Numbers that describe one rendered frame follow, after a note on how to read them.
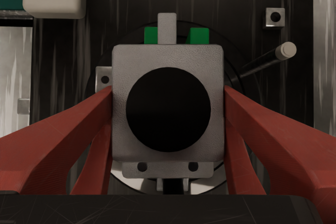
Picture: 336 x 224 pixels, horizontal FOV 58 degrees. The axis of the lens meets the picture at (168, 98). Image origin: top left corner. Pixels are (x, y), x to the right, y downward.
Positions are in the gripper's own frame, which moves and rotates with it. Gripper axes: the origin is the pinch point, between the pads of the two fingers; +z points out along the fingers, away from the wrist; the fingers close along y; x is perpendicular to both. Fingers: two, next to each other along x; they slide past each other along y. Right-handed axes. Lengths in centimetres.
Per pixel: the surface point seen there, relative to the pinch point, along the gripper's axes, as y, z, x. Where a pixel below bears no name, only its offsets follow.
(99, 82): 5.0, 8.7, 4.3
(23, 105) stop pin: 12.3, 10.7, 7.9
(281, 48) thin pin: -5.7, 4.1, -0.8
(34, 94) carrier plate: 11.2, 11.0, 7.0
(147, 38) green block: 1.2, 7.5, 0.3
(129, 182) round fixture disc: 2.9, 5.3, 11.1
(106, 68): 4.4, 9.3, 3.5
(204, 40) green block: -2.3, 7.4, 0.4
